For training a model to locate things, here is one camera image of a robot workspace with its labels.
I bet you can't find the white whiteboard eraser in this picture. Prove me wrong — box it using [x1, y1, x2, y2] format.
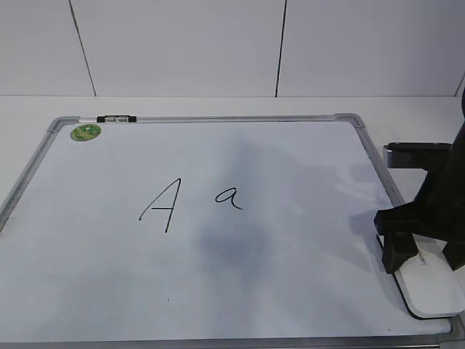
[377, 234, 465, 320]

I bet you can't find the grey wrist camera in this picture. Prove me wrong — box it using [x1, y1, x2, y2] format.
[383, 143, 451, 172]

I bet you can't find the whiteboard with aluminium frame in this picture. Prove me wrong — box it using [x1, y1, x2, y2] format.
[1, 113, 464, 348]

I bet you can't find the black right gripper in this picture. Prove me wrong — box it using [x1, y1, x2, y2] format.
[373, 123, 465, 275]

